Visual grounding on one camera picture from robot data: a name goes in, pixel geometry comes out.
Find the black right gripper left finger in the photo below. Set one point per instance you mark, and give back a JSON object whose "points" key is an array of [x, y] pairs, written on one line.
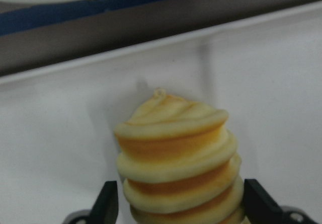
{"points": [[105, 208]]}

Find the white rectangular tray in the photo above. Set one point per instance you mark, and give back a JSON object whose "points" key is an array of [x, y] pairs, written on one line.
{"points": [[57, 141]]}

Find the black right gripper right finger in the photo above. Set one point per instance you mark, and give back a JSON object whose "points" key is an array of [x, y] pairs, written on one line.
{"points": [[260, 207]]}

